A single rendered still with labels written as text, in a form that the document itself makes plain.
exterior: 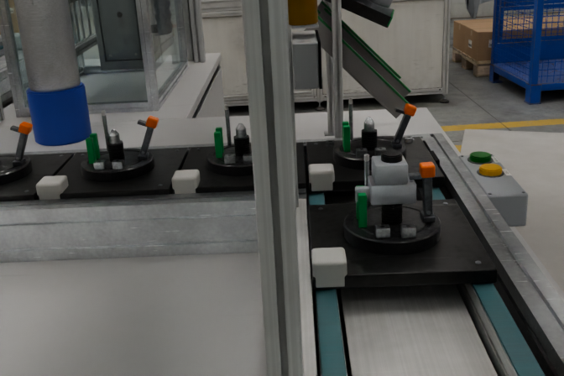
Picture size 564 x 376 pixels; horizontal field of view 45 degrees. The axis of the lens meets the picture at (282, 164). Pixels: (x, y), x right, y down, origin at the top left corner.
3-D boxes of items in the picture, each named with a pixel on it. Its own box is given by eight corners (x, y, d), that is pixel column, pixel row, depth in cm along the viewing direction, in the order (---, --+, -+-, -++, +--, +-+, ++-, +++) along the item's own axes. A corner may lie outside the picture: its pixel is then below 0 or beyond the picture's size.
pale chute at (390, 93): (397, 103, 162) (411, 91, 160) (395, 118, 150) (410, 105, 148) (312, 21, 159) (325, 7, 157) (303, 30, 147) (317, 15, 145)
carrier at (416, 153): (420, 145, 143) (420, 87, 139) (444, 187, 121) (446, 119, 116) (305, 150, 144) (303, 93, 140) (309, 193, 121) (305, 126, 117)
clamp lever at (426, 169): (433, 210, 99) (432, 160, 97) (436, 215, 97) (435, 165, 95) (408, 211, 99) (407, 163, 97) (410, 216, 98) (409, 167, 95)
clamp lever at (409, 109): (400, 141, 131) (415, 106, 129) (402, 144, 130) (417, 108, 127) (383, 135, 131) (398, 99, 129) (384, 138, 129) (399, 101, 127)
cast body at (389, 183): (410, 192, 100) (411, 147, 97) (416, 203, 96) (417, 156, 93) (353, 195, 100) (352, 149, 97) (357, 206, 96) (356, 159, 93)
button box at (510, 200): (492, 182, 135) (493, 152, 133) (526, 227, 115) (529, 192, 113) (456, 183, 135) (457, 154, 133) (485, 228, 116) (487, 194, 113)
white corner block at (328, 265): (345, 272, 93) (344, 245, 92) (347, 289, 89) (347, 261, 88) (310, 274, 94) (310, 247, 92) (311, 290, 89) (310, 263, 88)
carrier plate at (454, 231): (454, 209, 111) (455, 197, 111) (497, 283, 89) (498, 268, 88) (308, 216, 112) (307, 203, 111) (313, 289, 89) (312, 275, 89)
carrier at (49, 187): (189, 156, 145) (183, 98, 140) (170, 199, 122) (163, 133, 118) (76, 161, 145) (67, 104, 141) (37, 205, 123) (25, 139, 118)
